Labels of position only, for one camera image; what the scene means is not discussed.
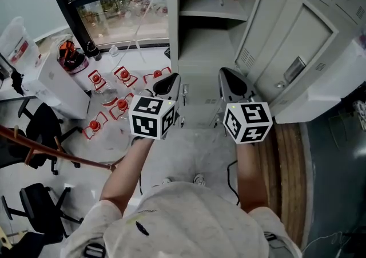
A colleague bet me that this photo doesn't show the wooden planks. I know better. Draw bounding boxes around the wooden planks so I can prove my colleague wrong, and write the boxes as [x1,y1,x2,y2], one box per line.
[254,122,308,248]

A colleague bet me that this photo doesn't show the grey metal locker door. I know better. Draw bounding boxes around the grey metal locker door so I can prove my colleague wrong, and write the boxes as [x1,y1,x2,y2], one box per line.
[234,0,343,109]

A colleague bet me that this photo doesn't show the person's left forearm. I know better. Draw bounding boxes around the person's left forearm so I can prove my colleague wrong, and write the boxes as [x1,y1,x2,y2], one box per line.
[99,136,155,215]

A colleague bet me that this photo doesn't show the clear water jug red cap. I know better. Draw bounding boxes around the clear water jug red cap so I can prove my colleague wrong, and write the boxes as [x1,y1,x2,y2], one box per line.
[142,66,172,85]
[109,93,134,121]
[113,65,135,88]
[82,111,109,140]
[87,69,120,108]

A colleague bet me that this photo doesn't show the grey metal locker cabinet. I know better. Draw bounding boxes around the grey metal locker cabinet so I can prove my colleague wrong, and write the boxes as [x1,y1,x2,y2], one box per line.
[165,0,366,130]

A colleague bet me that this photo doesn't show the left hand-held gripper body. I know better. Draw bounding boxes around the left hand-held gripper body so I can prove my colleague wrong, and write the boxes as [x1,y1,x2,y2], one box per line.
[128,90,180,140]

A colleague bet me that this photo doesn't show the white hanging cord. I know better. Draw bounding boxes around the white hanging cord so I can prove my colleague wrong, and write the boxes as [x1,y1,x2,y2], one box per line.
[114,0,168,66]

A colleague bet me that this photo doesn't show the person's white shirt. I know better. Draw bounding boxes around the person's white shirt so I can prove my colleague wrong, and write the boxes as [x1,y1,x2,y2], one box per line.
[59,181,303,258]

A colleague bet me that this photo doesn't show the clear plastic bag red label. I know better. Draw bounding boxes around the clear plastic bag red label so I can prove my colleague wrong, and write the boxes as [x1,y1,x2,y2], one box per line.
[0,16,41,72]

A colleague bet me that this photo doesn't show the white cardboard box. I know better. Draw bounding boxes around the white cardboard box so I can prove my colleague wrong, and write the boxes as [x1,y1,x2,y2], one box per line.
[21,52,91,120]

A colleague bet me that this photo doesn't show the bucket with orange tools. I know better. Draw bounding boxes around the bucket with orange tools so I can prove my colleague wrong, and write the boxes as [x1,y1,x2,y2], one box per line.
[57,41,90,75]

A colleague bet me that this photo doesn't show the black round container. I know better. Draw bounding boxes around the black round container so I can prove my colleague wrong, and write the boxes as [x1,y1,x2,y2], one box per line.
[86,41,102,62]

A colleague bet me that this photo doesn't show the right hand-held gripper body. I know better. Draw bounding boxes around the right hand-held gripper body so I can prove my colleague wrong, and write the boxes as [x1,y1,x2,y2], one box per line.
[221,96,273,145]

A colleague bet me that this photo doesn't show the black office chair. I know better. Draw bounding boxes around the black office chair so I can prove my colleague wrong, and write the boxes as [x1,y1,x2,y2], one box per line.
[1,182,83,252]
[17,98,83,176]

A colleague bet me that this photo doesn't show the black window frame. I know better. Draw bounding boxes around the black window frame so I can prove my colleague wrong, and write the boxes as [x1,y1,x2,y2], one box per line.
[42,0,169,49]

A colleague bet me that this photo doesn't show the wooden coat rack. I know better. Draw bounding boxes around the wooden coat rack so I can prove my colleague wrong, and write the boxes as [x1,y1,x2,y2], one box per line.
[0,125,117,172]

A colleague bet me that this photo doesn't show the person's right forearm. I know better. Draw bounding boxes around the person's right forearm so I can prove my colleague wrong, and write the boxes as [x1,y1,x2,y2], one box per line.
[236,141,269,213]

